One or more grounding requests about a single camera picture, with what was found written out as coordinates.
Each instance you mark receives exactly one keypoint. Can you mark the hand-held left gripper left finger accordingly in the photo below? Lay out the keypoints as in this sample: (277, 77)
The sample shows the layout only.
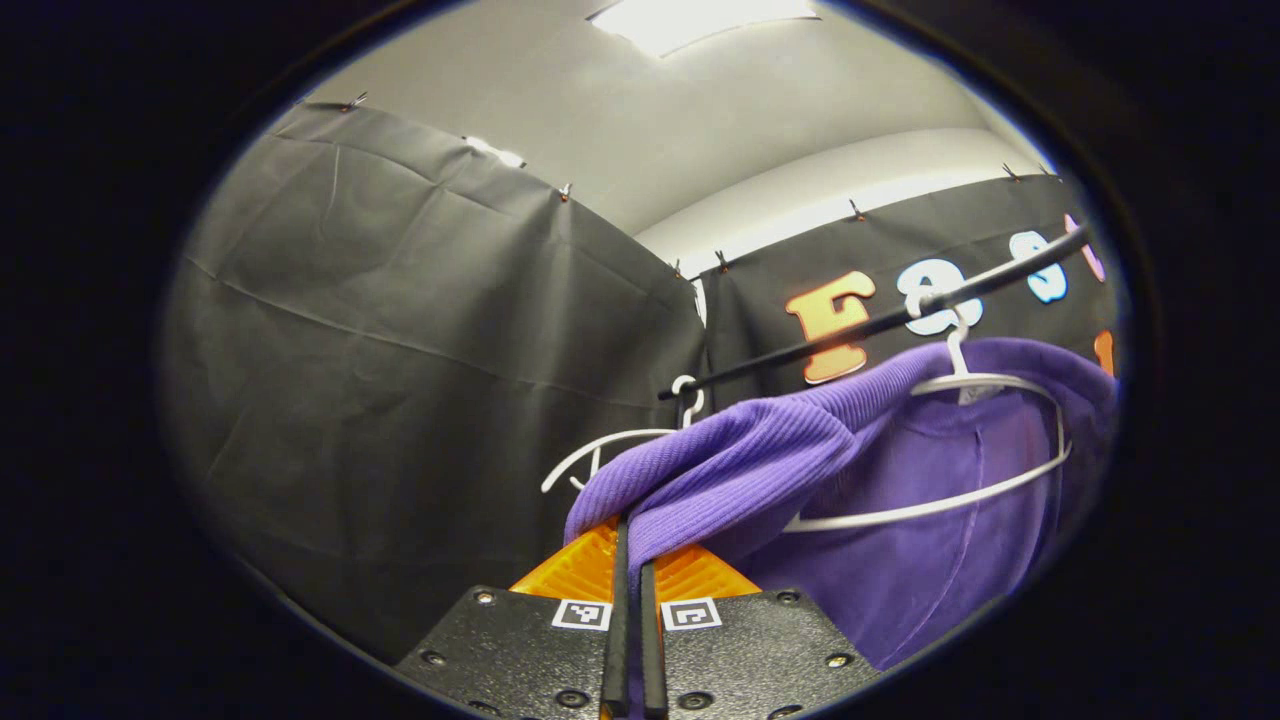
(520, 650)

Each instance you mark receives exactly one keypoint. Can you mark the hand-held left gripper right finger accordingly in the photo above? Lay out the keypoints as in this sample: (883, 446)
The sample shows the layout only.
(750, 650)

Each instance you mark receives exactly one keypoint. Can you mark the purple knit jacket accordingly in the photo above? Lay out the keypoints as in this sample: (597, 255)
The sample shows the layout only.
(900, 580)

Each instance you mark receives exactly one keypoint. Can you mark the white clothes hanger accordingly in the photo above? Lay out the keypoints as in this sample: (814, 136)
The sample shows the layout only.
(640, 434)
(975, 380)

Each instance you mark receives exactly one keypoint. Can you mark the black clothes rack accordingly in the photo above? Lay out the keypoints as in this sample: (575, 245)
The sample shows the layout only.
(1010, 268)

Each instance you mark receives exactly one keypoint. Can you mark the plain black backdrop cloth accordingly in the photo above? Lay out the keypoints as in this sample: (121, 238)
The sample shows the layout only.
(350, 350)

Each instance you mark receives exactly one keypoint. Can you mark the row of black cloth clips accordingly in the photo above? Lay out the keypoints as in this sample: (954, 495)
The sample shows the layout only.
(856, 211)

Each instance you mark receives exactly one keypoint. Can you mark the ceiling light panel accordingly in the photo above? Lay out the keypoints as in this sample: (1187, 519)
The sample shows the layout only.
(497, 152)
(700, 20)

